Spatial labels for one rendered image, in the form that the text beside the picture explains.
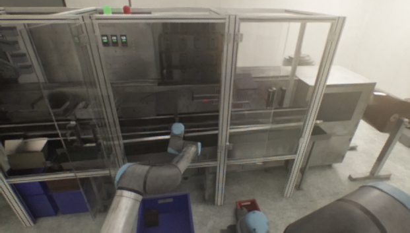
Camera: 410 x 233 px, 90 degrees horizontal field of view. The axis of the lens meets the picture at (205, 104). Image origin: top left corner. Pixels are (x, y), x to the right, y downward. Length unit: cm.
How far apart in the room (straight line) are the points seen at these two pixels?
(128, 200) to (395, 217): 82
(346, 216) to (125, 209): 75
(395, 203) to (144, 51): 183
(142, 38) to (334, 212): 178
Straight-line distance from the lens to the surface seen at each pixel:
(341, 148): 292
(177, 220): 200
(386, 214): 52
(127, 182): 98
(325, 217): 49
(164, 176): 96
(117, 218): 96
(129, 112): 179
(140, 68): 203
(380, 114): 279
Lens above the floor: 189
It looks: 28 degrees down
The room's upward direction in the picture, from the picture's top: 1 degrees clockwise
